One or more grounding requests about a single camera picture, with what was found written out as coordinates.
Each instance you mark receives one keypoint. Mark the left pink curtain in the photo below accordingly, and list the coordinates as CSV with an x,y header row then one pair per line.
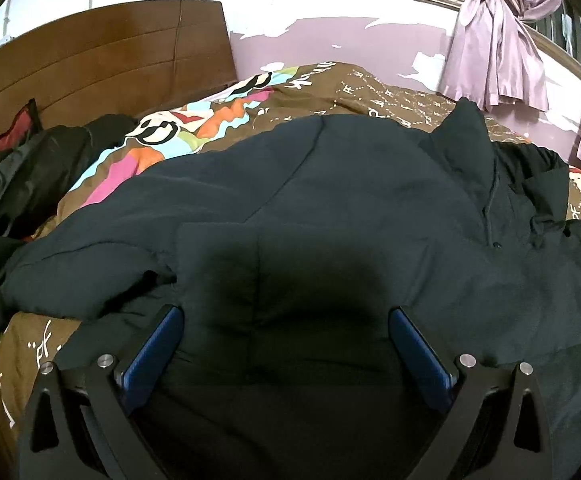
x,y
492,59

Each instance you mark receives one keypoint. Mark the red cloth by headboard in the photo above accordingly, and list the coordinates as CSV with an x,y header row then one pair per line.
x,y
26,123

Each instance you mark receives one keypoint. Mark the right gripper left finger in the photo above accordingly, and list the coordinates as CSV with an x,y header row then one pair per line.
x,y
76,423

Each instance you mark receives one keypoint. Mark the brown wooden headboard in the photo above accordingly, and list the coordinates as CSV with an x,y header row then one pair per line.
x,y
130,59

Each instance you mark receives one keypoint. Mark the black winter jacket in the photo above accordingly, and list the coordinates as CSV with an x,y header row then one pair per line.
x,y
320,269

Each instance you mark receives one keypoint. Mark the dark green jacket pile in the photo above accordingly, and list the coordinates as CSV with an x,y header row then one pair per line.
x,y
36,175

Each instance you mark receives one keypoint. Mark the colourful cartoon bed quilt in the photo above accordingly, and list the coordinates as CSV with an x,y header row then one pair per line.
x,y
270,105

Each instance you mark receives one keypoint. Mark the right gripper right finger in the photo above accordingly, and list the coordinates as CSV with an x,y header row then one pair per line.
x,y
490,421

